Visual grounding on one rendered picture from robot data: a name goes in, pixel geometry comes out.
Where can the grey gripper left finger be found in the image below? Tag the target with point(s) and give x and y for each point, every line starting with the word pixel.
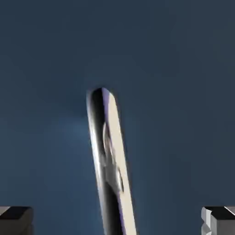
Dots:
pixel 16 222

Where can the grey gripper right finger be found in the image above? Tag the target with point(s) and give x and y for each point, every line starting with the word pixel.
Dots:
pixel 220 223

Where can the dark blue drawer front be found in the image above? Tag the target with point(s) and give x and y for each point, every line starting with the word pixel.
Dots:
pixel 55 73

